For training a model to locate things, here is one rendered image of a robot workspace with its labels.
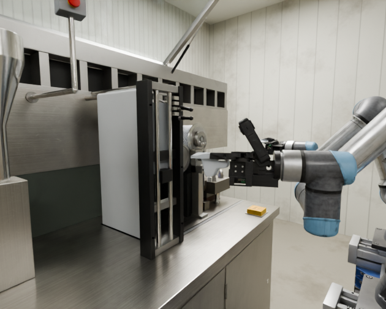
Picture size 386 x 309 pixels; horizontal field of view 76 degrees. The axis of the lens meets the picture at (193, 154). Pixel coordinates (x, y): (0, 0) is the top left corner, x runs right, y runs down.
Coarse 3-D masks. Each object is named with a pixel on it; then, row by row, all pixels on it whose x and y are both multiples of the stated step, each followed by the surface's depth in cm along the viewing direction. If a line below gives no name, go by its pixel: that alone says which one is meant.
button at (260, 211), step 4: (248, 208) 115; (252, 208) 115; (256, 208) 115; (260, 208) 115; (264, 208) 116; (248, 212) 115; (252, 212) 114; (256, 212) 113; (260, 212) 112; (264, 212) 115
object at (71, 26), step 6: (72, 18) 67; (72, 24) 67; (72, 30) 67; (72, 36) 68; (72, 42) 68; (72, 48) 68; (72, 54) 68; (72, 60) 68; (72, 66) 68; (72, 72) 69; (72, 78) 69; (72, 84) 69
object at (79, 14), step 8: (56, 0) 64; (64, 0) 64; (72, 0) 64; (80, 0) 67; (56, 8) 65; (64, 8) 64; (72, 8) 65; (80, 8) 67; (64, 16) 68; (80, 16) 68
